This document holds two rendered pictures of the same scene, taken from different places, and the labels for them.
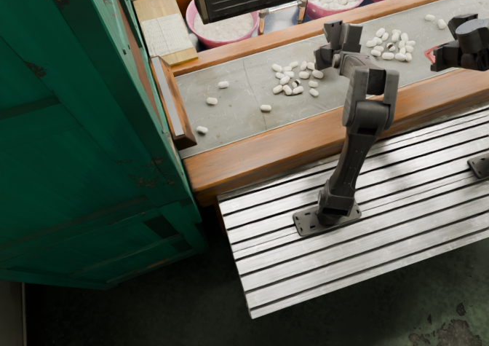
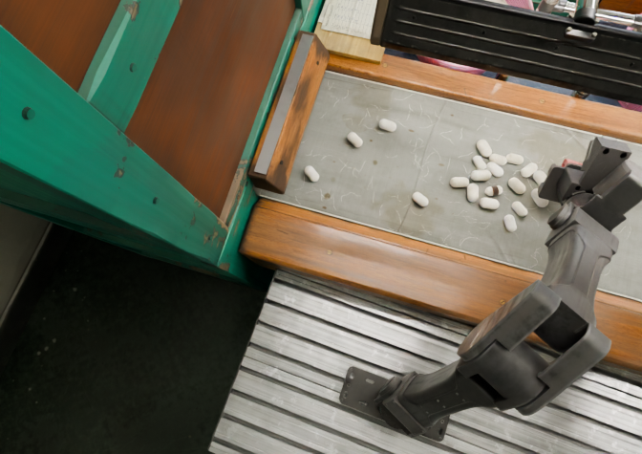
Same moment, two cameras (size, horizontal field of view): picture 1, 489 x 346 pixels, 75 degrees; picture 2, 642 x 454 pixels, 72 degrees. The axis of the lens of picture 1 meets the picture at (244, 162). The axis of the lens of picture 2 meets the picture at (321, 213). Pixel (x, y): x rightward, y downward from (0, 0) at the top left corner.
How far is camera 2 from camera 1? 0.31 m
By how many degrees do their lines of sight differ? 18
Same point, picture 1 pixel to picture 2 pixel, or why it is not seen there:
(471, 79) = not seen: outside the picture
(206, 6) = (386, 18)
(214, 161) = (292, 229)
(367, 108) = (505, 362)
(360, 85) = (521, 322)
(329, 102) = (523, 252)
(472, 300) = not seen: outside the picture
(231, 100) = (382, 156)
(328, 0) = not seen: outside the picture
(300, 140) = (429, 284)
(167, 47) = (348, 22)
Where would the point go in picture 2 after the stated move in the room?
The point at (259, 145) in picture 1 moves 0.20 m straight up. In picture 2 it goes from (367, 249) to (374, 224)
